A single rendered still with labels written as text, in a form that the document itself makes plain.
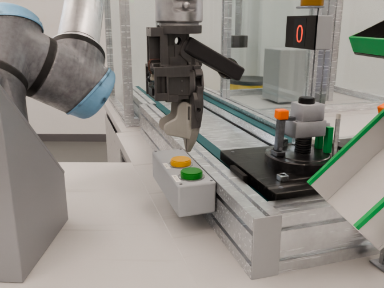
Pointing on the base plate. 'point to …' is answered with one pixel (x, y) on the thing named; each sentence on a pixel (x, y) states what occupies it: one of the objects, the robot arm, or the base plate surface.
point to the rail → (228, 203)
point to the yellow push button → (180, 161)
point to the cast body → (307, 119)
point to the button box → (183, 185)
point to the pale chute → (358, 181)
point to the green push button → (191, 173)
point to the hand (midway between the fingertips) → (192, 143)
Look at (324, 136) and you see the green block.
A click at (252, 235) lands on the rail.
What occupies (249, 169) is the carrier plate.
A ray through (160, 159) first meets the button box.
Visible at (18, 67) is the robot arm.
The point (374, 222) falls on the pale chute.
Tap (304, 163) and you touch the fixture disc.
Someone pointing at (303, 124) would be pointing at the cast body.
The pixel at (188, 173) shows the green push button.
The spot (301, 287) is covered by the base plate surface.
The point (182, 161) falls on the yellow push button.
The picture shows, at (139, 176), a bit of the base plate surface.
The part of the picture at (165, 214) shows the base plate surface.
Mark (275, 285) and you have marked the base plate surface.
